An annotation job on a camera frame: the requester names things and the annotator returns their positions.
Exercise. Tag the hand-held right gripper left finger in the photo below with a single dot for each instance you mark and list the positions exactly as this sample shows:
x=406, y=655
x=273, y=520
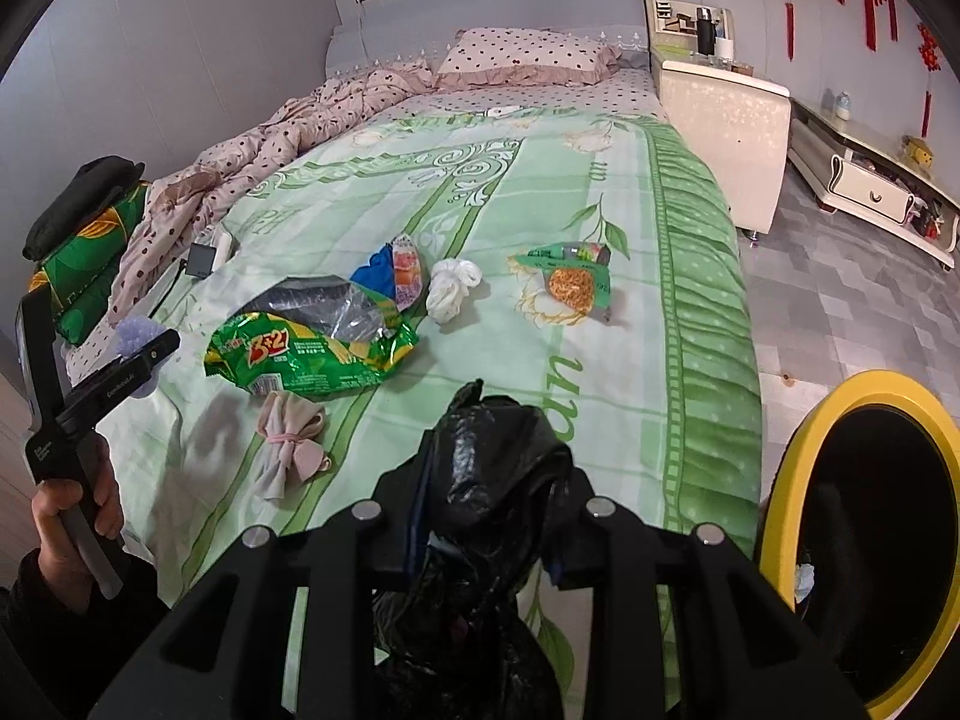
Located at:
x=418, y=525

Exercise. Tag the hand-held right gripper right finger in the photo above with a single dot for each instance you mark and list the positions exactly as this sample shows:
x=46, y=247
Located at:
x=600, y=547

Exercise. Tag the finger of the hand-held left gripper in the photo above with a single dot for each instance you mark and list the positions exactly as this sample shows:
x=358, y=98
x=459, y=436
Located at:
x=124, y=382

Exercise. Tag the lavender fuzzy cloth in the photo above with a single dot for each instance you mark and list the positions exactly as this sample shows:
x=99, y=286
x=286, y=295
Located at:
x=133, y=334

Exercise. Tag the black plastic bag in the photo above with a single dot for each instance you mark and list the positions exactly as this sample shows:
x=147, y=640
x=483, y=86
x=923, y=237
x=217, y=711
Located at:
x=487, y=465

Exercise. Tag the pale cloth bundle pink band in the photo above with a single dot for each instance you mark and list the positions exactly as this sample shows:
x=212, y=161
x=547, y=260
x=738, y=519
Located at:
x=289, y=450

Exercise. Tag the yellow rimmed black bin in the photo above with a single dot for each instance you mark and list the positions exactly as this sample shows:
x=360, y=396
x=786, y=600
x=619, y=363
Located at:
x=795, y=457

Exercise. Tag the person's left forearm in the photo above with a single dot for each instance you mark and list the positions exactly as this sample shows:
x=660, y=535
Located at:
x=60, y=652

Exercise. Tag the person's left hand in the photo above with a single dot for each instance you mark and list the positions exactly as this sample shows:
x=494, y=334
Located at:
x=54, y=532

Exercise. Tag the folded green blanket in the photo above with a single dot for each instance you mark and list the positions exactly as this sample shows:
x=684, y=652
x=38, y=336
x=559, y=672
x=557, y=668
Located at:
x=82, y=277

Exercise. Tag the small black device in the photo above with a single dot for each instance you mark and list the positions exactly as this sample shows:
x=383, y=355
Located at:
x=201, y=261

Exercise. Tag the white charger block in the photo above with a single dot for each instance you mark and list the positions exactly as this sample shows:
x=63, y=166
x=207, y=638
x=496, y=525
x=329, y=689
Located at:
x=223, y=249

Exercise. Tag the green floral bedsheet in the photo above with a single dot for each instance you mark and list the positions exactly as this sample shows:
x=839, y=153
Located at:
x=525, y=390

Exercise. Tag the green snack bag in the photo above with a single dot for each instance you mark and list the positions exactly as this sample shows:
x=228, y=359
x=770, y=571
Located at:
x=300, y=364

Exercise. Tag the black folded cloth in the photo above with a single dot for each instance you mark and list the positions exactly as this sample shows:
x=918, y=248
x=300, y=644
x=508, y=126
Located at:
x=75, y=202

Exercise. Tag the white knotted cloth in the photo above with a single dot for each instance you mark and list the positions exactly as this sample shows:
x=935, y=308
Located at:
x=450, y=292

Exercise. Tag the orange snack packet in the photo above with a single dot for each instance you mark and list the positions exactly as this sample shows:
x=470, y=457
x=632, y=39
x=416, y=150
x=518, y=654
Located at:
x=407, y=270

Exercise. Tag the blue glove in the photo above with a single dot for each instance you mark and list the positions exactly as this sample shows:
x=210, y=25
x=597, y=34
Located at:
x=373, y=271

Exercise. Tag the green noodle packet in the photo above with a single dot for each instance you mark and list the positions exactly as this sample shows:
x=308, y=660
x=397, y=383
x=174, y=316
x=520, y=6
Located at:
x=574, y=289

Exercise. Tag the pink polka dot quilt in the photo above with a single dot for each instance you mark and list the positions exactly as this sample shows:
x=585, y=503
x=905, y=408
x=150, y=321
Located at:
x=262, y=142

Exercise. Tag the cream bedside cabinet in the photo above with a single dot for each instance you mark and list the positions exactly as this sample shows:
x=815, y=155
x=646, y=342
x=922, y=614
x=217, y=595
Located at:
x=720, y=135

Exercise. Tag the polka dot mattress sheet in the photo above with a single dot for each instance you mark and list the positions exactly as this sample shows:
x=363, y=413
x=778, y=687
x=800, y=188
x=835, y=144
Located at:
x=585, y=97

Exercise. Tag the cream television cabinet with drawer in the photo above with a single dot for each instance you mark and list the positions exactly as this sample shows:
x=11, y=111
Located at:
x=862, y=180

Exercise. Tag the pink polka dot pillow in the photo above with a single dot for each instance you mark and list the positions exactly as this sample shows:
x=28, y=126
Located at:
x=525, y=56

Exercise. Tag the blue white baby bottle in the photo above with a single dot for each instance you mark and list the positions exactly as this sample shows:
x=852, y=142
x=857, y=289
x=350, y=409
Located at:
x=843, y=106

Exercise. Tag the yellow toy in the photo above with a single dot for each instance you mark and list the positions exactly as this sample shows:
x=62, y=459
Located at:
x=918, y=151

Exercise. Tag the black thermos bottle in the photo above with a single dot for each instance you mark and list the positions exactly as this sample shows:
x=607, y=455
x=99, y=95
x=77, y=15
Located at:
x=706, y=31

